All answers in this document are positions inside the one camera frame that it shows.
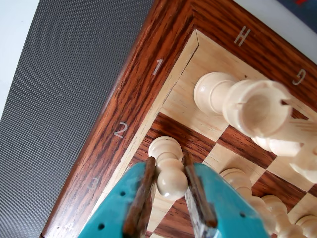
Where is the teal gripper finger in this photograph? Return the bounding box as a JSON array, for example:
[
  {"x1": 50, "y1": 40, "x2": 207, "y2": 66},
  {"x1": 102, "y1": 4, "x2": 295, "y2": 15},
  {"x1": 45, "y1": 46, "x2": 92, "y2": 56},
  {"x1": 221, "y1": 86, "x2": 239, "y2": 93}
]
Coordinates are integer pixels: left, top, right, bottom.
[
  {"x1": 76, "y1": 156, "x2": 157, "y2": 238},
  {"x1": 184, "y1": 152, "x2": 270, "y2": 238}
]

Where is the light wooden pawn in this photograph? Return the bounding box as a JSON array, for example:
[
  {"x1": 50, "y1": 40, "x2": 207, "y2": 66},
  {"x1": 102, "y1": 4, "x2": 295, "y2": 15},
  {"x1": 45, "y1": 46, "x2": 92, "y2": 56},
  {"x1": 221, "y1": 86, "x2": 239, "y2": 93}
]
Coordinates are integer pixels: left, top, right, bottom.
[
  {"x1": 294, "y1": 214, "x2": 317, "y2": 238},
  {"x1": 219, "y1": 168, "x2": 277, "y2": 235},
  {"x1": 261, "y1": 194, "x2": 308, "y2": 238},
  {"x1": 148, "y1": 135, "x2": 188, "y2": 201}
]

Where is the wooden chess board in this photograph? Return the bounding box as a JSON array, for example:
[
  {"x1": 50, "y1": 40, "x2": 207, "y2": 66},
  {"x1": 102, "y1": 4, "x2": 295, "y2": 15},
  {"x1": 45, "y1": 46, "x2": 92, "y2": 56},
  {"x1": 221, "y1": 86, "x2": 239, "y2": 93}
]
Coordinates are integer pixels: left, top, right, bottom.
[{"x1": 41, "y1": 0, "x2": 317, "y2": 238}]

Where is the light wooden knight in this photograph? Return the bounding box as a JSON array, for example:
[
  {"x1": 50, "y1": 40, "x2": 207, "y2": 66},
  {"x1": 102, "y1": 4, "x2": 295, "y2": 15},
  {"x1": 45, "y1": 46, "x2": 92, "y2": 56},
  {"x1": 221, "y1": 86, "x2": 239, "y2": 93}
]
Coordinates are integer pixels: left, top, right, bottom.
[{"x1": 252, "y1": 119, "x2": 317, "y2": 184}]

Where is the dark grey textured mat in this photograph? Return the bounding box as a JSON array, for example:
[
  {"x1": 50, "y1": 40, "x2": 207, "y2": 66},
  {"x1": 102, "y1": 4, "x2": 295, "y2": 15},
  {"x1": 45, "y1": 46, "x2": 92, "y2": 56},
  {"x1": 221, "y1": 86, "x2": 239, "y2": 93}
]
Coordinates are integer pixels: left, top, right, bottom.
[{"x1": 0, "y1": 0, "x2": 160, "y2": 238}]

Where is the light wooden rook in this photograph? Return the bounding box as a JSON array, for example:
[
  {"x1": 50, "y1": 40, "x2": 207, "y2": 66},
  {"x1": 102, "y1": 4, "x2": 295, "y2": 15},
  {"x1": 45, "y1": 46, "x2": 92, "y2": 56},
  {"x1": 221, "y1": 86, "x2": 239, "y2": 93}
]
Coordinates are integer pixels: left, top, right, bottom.
[{"x1": 193, "y1": 71, "x2": 294, "y2": 139}]

